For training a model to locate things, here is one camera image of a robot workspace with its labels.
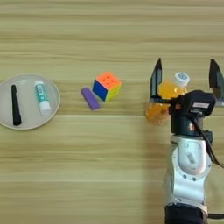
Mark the white green glue stick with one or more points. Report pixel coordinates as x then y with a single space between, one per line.
42 96

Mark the orange juice bottle white cap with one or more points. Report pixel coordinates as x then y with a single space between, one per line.
169 90

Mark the black marker pen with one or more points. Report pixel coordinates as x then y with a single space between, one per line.
15 105

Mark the multicolour puzzle cube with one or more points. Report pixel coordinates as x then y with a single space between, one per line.
106 86

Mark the purple rectangular block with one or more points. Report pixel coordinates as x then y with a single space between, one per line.
90 98

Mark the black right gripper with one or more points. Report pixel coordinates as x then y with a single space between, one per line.
180 122

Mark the round grey plate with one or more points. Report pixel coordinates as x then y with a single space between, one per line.
27 116

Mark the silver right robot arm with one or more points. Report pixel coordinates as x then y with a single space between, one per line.
188 175

